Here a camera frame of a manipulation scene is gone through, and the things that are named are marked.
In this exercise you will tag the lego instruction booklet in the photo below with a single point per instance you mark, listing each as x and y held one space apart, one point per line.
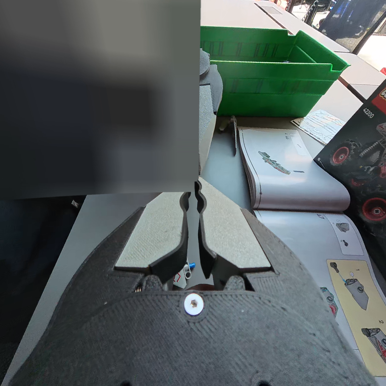
286 187

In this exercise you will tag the white sticker sheet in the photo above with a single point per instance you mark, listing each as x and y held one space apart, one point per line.
319 125

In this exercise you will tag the black lego box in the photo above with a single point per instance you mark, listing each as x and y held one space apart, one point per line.
355 169

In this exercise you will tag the small tan lego piece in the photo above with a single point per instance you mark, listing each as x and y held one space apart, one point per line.
224 126

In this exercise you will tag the grey lego panel red sticker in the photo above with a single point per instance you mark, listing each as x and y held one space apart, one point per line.
180 279

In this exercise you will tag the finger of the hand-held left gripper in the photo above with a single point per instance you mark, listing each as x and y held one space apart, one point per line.
206 120

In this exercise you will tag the green plastic bin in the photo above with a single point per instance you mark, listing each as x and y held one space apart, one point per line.
271 105
316 45

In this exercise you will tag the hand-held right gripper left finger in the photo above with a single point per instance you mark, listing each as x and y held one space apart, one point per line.
153 235

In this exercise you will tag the dark blue bulky object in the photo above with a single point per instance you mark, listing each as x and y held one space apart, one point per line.
343 15

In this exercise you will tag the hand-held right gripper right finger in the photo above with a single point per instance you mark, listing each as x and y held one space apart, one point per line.
232 235

